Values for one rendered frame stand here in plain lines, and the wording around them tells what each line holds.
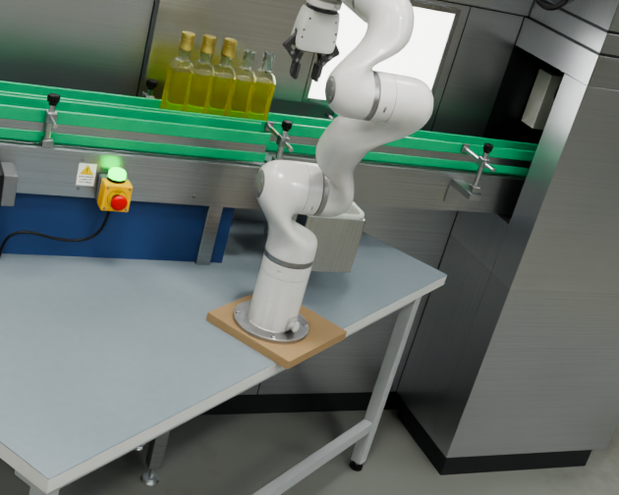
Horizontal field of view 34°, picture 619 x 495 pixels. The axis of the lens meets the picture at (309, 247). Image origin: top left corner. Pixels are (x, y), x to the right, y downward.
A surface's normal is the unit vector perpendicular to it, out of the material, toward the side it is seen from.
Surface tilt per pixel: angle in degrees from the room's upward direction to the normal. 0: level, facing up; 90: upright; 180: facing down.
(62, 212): 90
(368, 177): 90
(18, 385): 0
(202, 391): 0
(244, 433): 0
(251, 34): 90
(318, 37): 94
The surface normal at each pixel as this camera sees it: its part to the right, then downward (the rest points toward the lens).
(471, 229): -0.89, -0.05
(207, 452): 0.25, -0.88
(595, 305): 0.37, 0.47
